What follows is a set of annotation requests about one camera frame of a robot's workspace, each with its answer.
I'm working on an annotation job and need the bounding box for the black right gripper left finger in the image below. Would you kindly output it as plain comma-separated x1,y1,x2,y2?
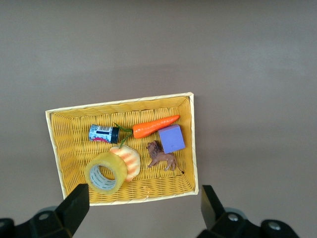
0,183,90,238

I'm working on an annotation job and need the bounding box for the brown lion figurine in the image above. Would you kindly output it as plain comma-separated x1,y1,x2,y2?
146,140,185,174

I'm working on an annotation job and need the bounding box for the clear yellowish tape roll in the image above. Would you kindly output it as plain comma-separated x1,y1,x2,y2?
84,152,129,195

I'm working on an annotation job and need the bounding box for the yellow woven basket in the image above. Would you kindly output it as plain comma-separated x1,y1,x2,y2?
45,92,200,207

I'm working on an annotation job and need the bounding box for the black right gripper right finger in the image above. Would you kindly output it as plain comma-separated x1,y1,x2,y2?
201,184,301,238

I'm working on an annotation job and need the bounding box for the striped toy croissant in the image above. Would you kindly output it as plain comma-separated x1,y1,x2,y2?
109,145,141,183

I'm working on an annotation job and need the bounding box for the brown table cover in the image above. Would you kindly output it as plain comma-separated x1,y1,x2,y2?
0,0,317,238

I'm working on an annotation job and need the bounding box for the purple foam block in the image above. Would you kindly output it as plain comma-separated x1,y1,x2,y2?
158,124,186,154

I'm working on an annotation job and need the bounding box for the orange toy carrot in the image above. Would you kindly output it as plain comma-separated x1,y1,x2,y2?
113,114,181,149

